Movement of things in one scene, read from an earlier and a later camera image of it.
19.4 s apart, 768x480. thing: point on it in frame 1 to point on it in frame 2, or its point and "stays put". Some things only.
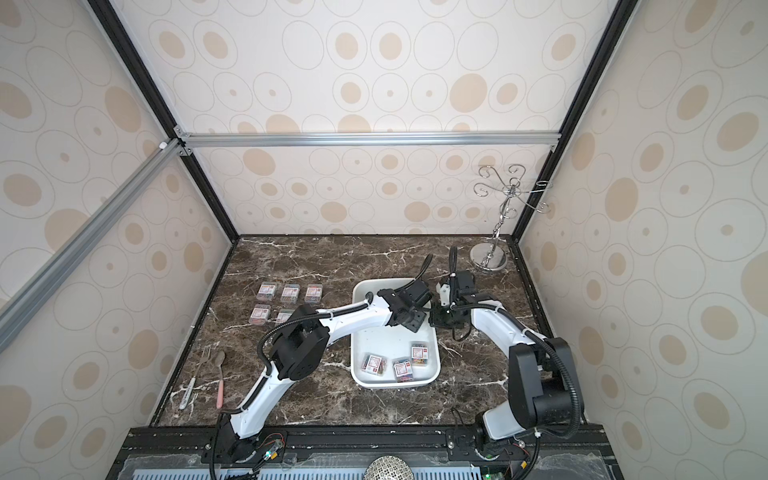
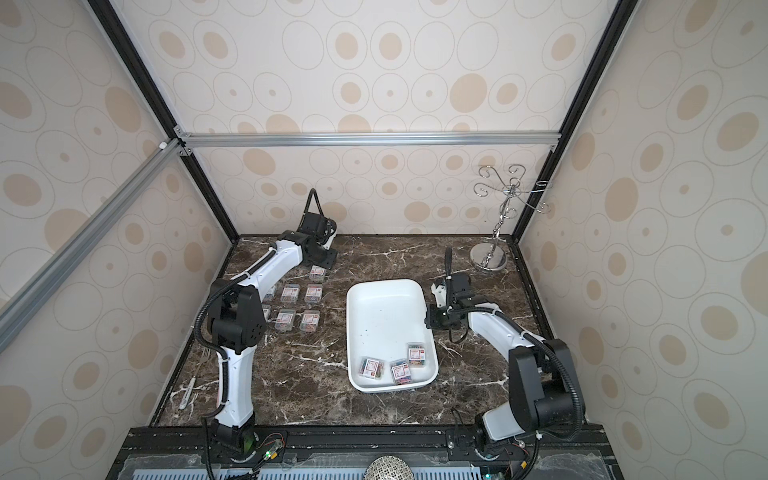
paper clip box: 403,370 stays put
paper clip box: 314,293 stays put
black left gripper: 418,321 to 331,261
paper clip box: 284,315 stays put
